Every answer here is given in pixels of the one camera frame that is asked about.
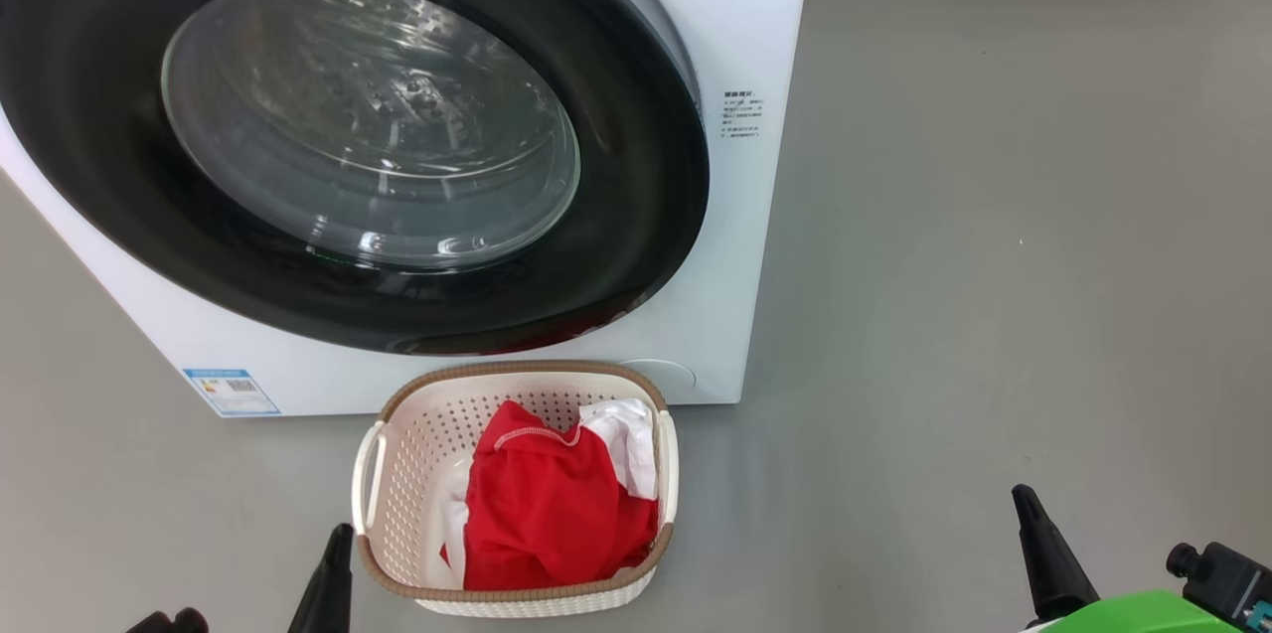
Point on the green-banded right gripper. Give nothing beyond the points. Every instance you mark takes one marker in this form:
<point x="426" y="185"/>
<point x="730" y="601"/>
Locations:
<point x="1143" y="615"/>

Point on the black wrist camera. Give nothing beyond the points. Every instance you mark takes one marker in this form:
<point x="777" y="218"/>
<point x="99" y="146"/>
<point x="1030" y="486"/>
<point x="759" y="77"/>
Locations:
<point x="1227" y="578"/>
<point x="184" y="623"/>

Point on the cream perforated laundry basket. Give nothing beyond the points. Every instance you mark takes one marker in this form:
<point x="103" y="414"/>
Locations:
<point x="407" y="484"/>

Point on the white front-load washing machine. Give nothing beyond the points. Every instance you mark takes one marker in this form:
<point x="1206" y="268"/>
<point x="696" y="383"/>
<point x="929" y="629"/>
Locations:
<point x="735" y="265"/>

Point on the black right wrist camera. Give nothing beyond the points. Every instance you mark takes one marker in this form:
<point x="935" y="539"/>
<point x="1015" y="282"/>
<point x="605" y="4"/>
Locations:
<point x="1227" y="578"/>

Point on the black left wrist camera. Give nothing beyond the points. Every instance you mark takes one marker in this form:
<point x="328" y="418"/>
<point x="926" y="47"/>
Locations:
<point x="184" y="623"/>

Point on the red and white garment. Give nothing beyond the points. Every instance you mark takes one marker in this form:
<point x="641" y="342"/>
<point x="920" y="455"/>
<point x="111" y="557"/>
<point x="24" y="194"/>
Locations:
<point x="547" y="524"/>

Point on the teal right camera connector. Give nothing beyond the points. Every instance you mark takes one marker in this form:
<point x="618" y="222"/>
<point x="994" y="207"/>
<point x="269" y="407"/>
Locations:
<point x="1264" y="611"/>

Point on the blue energy label sticker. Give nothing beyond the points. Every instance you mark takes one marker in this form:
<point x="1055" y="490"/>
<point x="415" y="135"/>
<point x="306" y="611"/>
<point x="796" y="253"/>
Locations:
<point x="231" y="392"/>

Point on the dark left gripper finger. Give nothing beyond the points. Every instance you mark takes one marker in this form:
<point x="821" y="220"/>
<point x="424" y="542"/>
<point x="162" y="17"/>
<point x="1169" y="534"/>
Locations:
<point x="328" y="593"/>

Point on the black-rimmed glass washer door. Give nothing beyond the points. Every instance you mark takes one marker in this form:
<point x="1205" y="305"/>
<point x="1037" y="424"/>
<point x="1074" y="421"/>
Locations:
<point x="636" y="216"/>

